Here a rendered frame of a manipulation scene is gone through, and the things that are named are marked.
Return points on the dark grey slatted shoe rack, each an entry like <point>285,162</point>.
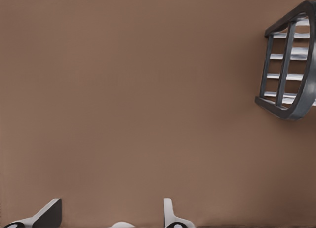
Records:
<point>300,107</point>

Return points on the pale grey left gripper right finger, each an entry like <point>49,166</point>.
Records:
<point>169,213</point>

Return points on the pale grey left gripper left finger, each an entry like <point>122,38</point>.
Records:
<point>47,214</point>

